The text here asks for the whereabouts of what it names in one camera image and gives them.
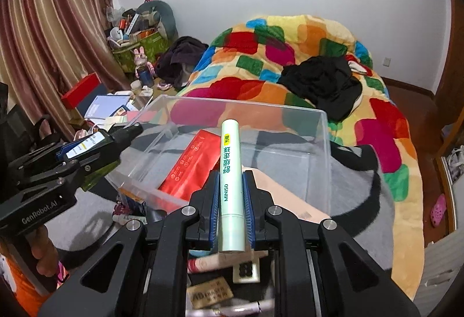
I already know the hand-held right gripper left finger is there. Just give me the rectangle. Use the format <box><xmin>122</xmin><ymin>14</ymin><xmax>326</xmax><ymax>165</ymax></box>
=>
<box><xmin>38</xmin><ymin>170</ymin><xmax>222</xmax><ymax>317</ymax></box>

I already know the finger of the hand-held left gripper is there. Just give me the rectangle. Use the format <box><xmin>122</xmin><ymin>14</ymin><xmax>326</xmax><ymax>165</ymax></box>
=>
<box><xmin>18</xmin><ymin>147</ymin><xmax>121</xmax><ymax>202</ymax></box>
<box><xmin>9</xmin><ymin>138</ymin><xmax>70</xmax><ymax>177</ymax></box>

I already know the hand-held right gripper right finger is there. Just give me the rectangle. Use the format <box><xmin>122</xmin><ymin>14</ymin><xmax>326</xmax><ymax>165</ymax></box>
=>
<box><xmin>243</xmin><ymin>170</ymin><xmax>421</xmax><ymax>317</ymax></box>

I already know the dark bottle with white label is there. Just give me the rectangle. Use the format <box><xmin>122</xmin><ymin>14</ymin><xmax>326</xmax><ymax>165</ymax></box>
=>
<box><xmin>65</xmin><ymin>123</ymin><xmax>144</xmax><ymax>161</ymax></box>

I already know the mint green tube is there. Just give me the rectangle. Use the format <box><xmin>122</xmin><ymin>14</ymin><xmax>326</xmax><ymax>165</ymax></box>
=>
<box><xmin>218</xmin><ymin>120</ymin><xmax>247</xmax><ymax>253</ymax></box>

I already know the clear plastic box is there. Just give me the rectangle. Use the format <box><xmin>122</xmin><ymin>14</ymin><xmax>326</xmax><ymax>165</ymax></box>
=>
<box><xmin>105</xmin><ymin>95</ymin><xmax>332</xmax><ymax>227</ymax></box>

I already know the person's left hand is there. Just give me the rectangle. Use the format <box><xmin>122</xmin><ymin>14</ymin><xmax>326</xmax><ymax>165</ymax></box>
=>
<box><xmin>31</xmin><ymin>226</ymin><xmax>61</xmax><ymax>271</ymax></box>

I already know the beige paper packet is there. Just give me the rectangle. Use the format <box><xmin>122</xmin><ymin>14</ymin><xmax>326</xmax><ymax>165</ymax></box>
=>
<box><xmin>252</xmin><ymin>167</ymin><xmax>331</xmax><ymax>227</ymax></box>

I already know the red foil packet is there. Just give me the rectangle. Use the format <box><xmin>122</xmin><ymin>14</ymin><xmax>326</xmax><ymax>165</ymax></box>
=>
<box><xmin>159</xmin><ymin>128</ymin><xmax>222</xmax><ymax>212</ymax></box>

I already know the pink tube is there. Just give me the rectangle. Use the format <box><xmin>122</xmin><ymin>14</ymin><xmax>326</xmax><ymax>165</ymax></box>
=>
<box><xmin>188</xmin><ymin>252</ymin><xmax>256</xmax><ymax>273</ymax></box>

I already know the white tile with black dots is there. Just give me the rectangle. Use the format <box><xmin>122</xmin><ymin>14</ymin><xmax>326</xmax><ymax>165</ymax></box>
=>
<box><xmin>233</xmin><ymin>259</ymin><xmax>262</xmax><ymax>284</ymax></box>

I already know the blue notebook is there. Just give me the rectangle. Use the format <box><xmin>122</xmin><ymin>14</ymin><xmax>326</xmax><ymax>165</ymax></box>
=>
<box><xmin>84</xmin><ymin>94</ymin><xmax>132</xmax><ymax>119</ymax></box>

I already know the red box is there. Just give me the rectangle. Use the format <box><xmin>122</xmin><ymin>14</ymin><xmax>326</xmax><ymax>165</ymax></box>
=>
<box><xmin>60</xmin><ymin>72</ymin><xmax>103</xmax><ymax>109</ymax></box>

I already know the white small tube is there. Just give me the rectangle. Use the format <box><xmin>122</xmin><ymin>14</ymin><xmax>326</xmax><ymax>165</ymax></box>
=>
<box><xmin>112</xmin><ymin>213</ymin><xmax>146</xmax><ymax>226</ymax></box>

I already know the gold card box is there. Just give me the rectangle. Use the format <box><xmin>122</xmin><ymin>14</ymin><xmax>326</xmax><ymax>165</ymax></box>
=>
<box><xmin>186</xmin><ymin>276</ymin><xmax>235</xmax><ymax>309</ymax></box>

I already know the white pen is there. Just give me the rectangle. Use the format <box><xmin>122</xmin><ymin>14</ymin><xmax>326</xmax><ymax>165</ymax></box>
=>
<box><xmin>213</xmin><ymin>298</ymin><xmax>273</xmax><ymax>316</ymax></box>

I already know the grey and black blanket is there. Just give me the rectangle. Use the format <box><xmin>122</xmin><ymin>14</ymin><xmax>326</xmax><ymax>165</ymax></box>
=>
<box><xmin>45</xmin><ymin>123</ymin><xmax>396</xmax><ymax>269</ymax></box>

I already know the pink bunny toy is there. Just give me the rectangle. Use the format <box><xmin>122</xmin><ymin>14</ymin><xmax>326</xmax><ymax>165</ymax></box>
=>
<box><xmin>133</xmin><ymin>47</ymin><xmax>156</xmax><ymax>82</ymax></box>

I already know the striped curtain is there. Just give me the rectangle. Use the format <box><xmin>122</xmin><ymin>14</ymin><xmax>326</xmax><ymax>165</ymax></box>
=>
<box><xmin>0</xmin><ymin>0</ymin><xmax>122</xmax><ymax>143</ymax></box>

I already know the green storage basket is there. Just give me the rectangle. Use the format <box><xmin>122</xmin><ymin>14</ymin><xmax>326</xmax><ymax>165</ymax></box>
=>
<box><xmin>110</xmin><ymin>28</ymin><xmax>172</xmax><ymax>74</ymax></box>

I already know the black clothing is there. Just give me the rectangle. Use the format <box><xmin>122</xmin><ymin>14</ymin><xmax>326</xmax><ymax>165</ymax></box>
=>
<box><xmin>276</xmin><ymin>56</ymin><xmax>364</xmax><ymax>122</ymax></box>

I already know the colourful patchwork blanket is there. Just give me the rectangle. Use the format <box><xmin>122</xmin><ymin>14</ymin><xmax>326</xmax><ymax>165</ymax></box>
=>
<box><xmin>177</xmin><ymin>13</ymin><xmax>425</xmax><ymax>300</ymax></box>

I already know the dark purple clothing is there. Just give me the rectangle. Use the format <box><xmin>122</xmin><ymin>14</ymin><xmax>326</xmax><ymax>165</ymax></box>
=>
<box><xmin>155</xmin><ymin>36</ymin><xmax>210</xmax><ymax>92</ymax></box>

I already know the grey cushion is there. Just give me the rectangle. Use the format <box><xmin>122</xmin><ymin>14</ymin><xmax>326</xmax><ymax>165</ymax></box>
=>
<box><xmin>137</xmin><ymin>0</ymin><xmax>179</xmax><ymax>42</ymax></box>

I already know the pink slipper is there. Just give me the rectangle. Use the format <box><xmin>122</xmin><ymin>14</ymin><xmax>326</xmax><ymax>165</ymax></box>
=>
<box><xmin>430</xmin><ymin>193</ymin><xmax>447</xmax><ymax>228</ymax></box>

